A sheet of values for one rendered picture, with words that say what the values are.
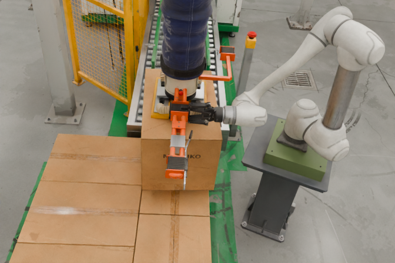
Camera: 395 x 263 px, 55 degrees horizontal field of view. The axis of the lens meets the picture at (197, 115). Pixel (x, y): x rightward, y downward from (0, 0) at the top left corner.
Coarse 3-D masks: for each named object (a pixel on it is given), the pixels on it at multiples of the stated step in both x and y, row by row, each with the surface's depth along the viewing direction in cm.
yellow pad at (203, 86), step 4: (204, 80) 220; (204, 84) 218; (200, 88) 214; (204, 88) 215; (204, 92) 212; (204, 96) 209; (192, 100) 205; (196, 100) 201; (200, 100) 205; (204, 100) 206
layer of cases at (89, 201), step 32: (64, 160) 237; (96, 160) 239; (128, 160) 241; (64, 192) 219; (96, 192) 221; (128, 192) 223; (160, 192) 225; (192, 192) 227; (32, 224) 202; (64, 224) 203; (96, 224) 205; (128, 224) 207; (160, 224) 208; (192, 224) 210; (32, 256) 189; (64, 256) 190; (96, 256) 192; (128, 256) 193; (160, 256) 195; (192, 256) 196
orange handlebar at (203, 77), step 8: (224, 80) 204; (176, 88) 193; (176, 96) 188; (184, 96) 188; (176, 120) 175; (184, 120) 175; (176, 128) 170; (184, 128) 170; (184, 152) 160; (176, 176) 150
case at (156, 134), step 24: (144, 96) 208; (144, 120) 193; (168, 120) 195; (144, 144) 186; (168, 144) 187; (192, 144) 188; (216, 144) 189; (144, 168) 198; (192, 168) 200; (216, 168) 201
